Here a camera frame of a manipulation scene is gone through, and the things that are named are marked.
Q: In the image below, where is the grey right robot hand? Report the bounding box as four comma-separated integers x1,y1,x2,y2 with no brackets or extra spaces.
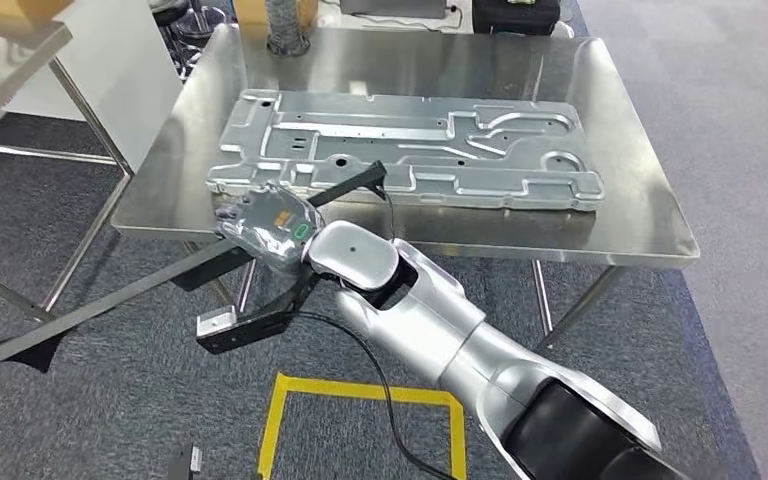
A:
214,185,326,276

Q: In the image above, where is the long black plastic part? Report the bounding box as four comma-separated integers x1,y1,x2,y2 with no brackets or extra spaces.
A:
0,160,389,374

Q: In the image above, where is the stainless steel workbench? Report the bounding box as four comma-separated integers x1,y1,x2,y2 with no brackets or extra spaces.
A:
110,25,701,354

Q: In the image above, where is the stamped sheet metal panel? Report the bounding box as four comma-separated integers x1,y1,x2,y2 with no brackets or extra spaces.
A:
206,89,605,213

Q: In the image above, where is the yellow floor tape square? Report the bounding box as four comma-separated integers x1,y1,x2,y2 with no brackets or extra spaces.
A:
256,372,468,480

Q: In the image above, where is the white board panel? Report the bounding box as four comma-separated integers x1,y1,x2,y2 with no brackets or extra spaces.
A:
2,0,185,175

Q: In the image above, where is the black stool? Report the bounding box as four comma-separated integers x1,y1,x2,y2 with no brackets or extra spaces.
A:
150,0,234,82

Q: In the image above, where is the grey laptop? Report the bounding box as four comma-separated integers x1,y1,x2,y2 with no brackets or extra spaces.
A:
339,0,450,20

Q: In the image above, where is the black carry case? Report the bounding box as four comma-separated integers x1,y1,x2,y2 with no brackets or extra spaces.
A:
471,0,562,36

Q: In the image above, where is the flat cardboard box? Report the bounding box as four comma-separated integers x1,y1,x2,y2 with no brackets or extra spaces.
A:
0,0,75,22

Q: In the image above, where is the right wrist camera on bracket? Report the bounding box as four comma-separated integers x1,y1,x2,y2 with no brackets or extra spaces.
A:
196,264,324,356

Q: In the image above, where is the black camera cable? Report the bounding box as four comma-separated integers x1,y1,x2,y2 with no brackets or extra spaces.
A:
291,311,459,480

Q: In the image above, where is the grey ribbed hose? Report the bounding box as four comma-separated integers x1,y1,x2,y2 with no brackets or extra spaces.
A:
264,0,312,58

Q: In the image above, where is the cardboard box behind hose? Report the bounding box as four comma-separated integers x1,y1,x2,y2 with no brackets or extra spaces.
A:
232,0,320,28

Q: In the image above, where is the steel frame table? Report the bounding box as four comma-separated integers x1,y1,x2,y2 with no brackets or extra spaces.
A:
0,13,135,324

